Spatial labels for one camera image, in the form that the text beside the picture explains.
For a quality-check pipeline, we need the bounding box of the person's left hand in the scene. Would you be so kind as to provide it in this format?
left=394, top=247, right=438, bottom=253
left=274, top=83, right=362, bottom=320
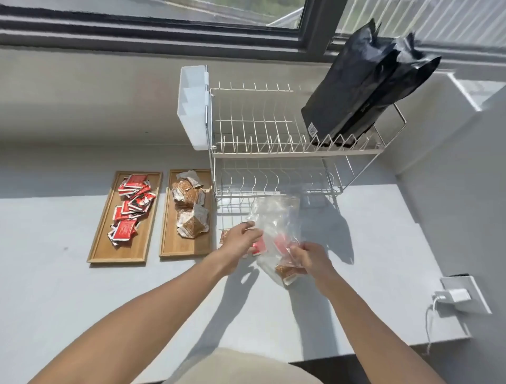
left=215, top=221, right=265, bottom=276

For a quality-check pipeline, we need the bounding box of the person's right hand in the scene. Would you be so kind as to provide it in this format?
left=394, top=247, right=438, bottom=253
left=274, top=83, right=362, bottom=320
left=288, top=241, right=337, bottom=297

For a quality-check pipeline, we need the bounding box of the clear plastic bag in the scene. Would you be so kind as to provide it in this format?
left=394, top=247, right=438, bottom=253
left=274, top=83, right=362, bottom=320
left=247, top=195, right=302, bottom=289

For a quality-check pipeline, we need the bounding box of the pile of brown packets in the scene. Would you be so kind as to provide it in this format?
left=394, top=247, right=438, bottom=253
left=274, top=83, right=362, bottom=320
left=170, top=170, right=210, bottom=240

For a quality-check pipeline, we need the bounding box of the bamboo tray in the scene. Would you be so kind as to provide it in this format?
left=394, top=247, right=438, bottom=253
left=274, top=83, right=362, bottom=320
left=159, top=169, right=216, bottom=258
left=86, top=170, right=163, bottom=265

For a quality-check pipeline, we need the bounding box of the pile of red packets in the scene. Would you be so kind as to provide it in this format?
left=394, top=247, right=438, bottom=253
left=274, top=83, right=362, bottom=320
left=107, top=174, right=158, bottom=247

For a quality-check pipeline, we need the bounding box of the person's right forearm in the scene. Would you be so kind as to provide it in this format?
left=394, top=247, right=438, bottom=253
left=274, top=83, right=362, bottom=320
left=318, top=276, right=447, bottom=384

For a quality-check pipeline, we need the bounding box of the person's left forearm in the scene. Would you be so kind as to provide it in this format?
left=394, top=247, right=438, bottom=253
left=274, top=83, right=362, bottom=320
left=30, top=257, right=230, bottom=384

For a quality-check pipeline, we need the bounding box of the beige shirt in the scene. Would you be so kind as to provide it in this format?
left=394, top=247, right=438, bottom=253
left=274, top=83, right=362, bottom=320
left=164, top=348, right=323, bottom=384

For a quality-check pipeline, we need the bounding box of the white plastic utensil holder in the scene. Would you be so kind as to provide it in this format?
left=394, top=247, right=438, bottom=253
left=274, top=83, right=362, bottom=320
left=177, top=65, right=210, bottom=152

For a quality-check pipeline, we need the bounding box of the white charger plug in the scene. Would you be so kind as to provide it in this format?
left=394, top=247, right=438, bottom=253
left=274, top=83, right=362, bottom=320
left=433, top=289, right=472, bottom=304

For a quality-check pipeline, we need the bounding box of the white stair railing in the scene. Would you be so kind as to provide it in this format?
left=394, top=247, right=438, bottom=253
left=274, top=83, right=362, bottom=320
left=267, top=0, right=506, bottom=48

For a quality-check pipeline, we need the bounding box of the white wire dish rack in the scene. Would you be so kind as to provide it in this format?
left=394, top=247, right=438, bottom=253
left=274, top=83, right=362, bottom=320
left=205, top=81, right=408, bottom=203

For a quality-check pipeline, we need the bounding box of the white wall socket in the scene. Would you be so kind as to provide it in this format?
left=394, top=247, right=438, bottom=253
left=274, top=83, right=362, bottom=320
left=440, top=274, right=493, bottom=315

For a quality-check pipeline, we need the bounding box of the black window frame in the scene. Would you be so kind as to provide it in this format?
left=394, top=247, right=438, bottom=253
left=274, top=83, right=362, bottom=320
left=0, top=0, right=506, bottom=76

